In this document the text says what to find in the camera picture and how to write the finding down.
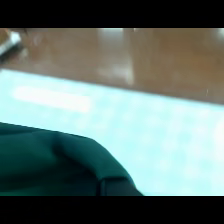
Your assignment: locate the green shirt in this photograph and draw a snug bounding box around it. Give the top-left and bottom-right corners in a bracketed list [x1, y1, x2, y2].
[0, 121, 138, 197]

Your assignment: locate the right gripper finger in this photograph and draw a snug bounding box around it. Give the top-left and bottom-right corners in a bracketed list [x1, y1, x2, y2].
[99, 177, 144, 197]

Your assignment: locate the silver frame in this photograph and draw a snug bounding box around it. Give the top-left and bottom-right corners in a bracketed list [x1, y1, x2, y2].
[0, 30, 23, 58]

